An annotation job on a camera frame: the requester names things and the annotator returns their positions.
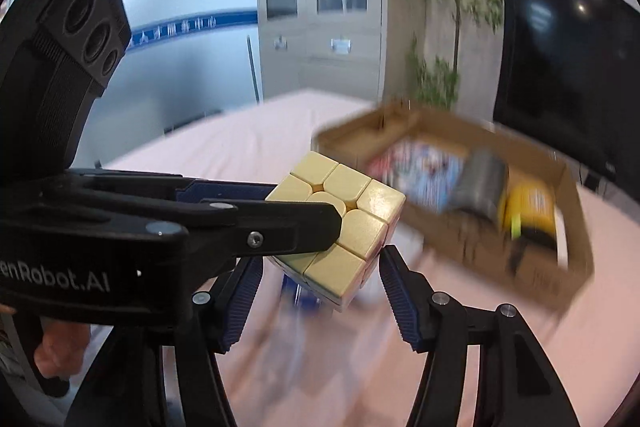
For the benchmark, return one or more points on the black flat screen television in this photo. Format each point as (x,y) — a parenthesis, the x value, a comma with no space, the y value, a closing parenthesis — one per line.
(565,57)

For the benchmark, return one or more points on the person's left hand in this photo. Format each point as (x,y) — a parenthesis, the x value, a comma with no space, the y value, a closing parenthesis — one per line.
(62,349)

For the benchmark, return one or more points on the pastel puzzle cube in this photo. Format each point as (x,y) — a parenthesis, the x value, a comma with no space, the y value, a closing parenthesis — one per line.
(350,227)

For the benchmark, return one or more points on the black leaning rod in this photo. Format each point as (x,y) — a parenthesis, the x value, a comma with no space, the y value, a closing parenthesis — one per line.
(253,67)

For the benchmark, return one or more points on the shallow cardboard box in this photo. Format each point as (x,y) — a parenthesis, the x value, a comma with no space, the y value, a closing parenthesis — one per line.
(540,287)

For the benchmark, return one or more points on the blue flat object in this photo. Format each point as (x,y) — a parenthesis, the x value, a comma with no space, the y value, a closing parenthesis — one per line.
(300,294)

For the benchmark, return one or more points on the pink tablecloth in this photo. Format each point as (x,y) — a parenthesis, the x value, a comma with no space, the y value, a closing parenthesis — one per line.
(250,142)

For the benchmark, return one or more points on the colourful board game box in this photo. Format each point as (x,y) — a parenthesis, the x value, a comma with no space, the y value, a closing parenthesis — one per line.
(425,172)

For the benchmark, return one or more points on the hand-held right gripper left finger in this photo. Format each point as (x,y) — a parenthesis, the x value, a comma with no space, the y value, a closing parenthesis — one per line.
(240,302)

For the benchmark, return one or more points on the blue wall stripe sign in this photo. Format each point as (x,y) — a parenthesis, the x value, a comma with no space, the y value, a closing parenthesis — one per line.
(200,27)

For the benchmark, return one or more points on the yellow label jar black lid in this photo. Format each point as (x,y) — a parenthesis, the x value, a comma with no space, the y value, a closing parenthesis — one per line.
(532,207)

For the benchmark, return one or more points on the white tube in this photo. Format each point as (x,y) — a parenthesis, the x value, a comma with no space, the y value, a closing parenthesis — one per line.
(561,237)

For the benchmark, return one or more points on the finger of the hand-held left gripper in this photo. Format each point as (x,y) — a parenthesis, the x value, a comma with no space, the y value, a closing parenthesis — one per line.
(225,192)
(280,224)

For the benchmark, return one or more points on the grey metal cabinet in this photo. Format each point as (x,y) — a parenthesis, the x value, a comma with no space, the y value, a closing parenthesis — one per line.
(320,57)

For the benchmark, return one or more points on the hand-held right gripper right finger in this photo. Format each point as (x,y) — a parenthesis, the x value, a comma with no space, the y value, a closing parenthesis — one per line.
(405,302)

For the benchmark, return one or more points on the silver metal tin can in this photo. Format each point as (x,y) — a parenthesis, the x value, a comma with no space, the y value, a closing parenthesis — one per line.
(482,182)

